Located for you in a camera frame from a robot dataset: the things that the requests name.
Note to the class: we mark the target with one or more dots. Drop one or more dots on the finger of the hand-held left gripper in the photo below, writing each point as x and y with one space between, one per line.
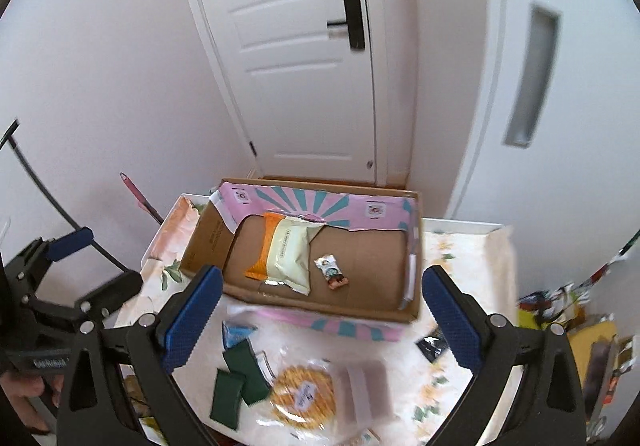
70 241
117 286

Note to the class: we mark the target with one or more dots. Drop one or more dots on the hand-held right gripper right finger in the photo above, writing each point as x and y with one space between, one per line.
450 321

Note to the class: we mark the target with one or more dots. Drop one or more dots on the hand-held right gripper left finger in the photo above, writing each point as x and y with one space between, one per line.
195 321

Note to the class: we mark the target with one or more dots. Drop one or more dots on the blue snack packet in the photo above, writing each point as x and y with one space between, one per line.
235 333

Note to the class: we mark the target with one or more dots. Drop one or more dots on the dark green snack packet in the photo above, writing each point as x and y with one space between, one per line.
226 398
257 388
240 358

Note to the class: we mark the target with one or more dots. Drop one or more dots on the orange snack packet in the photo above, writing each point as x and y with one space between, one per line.
256 260

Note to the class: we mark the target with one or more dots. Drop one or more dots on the pink printed cardboard box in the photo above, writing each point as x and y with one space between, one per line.
370 266

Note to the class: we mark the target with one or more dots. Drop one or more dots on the translucent pink packet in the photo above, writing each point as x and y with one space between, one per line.
367 388

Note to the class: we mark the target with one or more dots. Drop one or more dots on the cream snack packet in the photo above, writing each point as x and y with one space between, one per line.
290 256

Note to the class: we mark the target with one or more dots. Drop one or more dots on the round yellow cracker packet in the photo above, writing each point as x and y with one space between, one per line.
300 391

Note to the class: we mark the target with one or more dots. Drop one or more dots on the small white snack packet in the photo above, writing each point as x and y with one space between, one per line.
330 271

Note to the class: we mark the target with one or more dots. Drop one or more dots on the white snack bar packet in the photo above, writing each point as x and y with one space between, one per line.
366 437

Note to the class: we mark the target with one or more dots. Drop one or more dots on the person's left hand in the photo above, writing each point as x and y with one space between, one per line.
20 401

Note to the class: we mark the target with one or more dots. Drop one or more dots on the small black packet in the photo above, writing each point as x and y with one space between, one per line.
432 348

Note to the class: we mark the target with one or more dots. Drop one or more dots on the floral tablecloth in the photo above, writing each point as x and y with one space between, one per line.
465 266

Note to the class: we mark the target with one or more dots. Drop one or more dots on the pile of colourful packages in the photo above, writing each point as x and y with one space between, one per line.
595 351

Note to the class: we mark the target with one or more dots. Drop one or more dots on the white wardrobe door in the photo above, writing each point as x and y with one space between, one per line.
575 186

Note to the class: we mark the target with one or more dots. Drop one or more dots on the white panel door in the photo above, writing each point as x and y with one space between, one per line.
290 101

